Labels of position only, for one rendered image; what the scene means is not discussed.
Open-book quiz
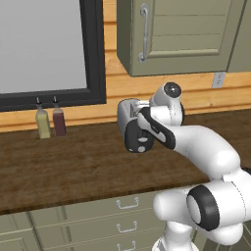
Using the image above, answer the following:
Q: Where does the white and black toaster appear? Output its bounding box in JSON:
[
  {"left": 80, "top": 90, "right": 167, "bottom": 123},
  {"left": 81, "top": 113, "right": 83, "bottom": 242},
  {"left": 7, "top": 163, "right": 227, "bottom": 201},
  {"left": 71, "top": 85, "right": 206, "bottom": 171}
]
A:
[{"left": 117, "top": 98, "right": 155, "bottom": 154}]

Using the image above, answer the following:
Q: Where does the dark red sauce bottle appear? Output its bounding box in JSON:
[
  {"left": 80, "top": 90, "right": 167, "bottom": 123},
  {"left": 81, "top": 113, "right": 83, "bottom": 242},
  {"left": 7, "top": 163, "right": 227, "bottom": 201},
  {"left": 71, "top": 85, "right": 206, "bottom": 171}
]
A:
[{"left": 52, "top": 95, "right": 68, "bottom": 138}]

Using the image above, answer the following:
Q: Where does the yellow oil bottle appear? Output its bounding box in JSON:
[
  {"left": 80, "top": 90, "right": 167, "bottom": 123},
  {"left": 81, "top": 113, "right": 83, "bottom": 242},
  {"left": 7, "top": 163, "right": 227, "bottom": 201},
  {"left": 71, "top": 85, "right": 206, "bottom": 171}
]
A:
[{"left": 35, "top": 96, "right": 52, "bottom": 140}]

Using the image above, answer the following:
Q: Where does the olive green drawer front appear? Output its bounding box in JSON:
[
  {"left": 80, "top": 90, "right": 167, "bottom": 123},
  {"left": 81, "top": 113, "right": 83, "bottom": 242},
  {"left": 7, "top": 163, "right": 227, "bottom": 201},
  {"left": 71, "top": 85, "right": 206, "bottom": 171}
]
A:
[
  {"left": 65, "top": 214, "right": 166, "bottom": 245},
  {"left": 60, "top": 190, "right": 168, "bottom": 222},
  {"left": 68, "top": 235, "right": 165, "bottom": 251}
]

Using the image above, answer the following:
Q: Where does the olive green cupboard door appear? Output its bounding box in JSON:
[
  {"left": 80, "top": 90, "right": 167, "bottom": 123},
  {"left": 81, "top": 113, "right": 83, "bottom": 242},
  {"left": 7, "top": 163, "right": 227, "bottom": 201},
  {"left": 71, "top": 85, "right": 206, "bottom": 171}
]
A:
[
  {"left": 226, "top": 0, "right": 251, "bottom": 74},
  {"left": 116, "top": 0, "right": 247, "bottom": 77}
]

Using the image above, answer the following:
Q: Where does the black framed window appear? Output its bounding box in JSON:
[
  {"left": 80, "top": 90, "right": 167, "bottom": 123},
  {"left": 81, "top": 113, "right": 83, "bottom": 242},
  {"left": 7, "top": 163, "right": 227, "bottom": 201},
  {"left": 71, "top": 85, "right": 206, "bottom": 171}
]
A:
[{"left": 0, "top": 0, "right": 108, "bottom": 113}]

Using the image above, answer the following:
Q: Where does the olive green base cupboard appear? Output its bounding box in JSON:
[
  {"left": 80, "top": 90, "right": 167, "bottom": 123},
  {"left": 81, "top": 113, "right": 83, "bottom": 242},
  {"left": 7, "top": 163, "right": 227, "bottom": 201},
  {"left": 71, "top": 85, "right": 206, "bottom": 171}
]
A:
[{"left": 0, "top": 211, "right": 42, "bottom": 251}]

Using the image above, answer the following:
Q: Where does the silver drawer handle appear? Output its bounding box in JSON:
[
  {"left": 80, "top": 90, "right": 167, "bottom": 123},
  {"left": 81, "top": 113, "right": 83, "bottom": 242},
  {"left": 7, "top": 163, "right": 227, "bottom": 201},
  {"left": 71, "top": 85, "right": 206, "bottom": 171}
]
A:
[
  {"left": 116, "top": 220, "right": 138, "bottom": 234},
  {"left": 116, "top": 240, "right": 137, "bottom": 251},
  {"left": 116, "top": 196, "right": 140, "bottom": 210}
]

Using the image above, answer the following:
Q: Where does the silver cupboard door handle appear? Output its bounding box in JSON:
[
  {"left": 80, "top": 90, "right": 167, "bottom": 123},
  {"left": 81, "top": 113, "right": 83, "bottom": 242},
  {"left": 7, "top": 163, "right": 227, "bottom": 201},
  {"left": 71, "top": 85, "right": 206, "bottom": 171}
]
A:
[{"left": 137, "top": 2, "right": 150, "bottom": 64}]

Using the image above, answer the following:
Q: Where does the grey wall socket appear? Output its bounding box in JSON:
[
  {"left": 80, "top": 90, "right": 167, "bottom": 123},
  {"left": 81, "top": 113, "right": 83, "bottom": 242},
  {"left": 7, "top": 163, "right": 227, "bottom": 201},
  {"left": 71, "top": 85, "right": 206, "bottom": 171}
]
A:
[{"left": 211, "top": 71, "right": 227, "bottom": 89}]

